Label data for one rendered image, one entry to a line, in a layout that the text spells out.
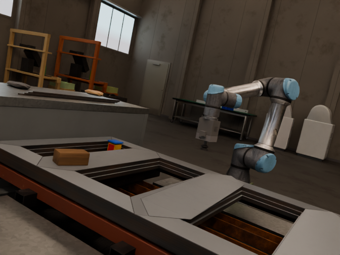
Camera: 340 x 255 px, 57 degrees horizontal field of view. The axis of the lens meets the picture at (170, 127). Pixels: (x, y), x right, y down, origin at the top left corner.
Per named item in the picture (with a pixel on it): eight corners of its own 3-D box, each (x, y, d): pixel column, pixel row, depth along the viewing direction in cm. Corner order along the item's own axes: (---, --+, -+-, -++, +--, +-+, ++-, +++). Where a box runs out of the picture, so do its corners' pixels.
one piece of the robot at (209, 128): (196, 109, 150) (189, 142, 151) (212, 112, 144) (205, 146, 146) (207, 111, 157) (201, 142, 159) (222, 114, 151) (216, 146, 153)
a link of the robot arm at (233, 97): (229, 92, 165) (213, 89, 159) (245, 94, 155) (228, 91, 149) (226, 107, 165) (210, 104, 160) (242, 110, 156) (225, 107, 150)
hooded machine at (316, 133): (326, 160, 965) (339, 109, 945) (324, 162, 901) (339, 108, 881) (298, 153, 1004) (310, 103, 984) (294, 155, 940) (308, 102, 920)
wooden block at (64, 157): (57, 166, 114) (59, 153, 114) (51, 161, 119) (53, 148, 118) (88, 165, 122) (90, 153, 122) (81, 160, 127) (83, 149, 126)
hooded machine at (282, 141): (289, 150, 1017) (301, 103, 998) (285, 152, 955) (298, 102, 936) (262, 143, 1058) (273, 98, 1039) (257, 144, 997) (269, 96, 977)
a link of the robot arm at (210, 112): (214, 108, 146) (200, 105, 151) (212, 118, 146) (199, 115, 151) (223, 110, 152) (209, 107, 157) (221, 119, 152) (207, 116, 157)
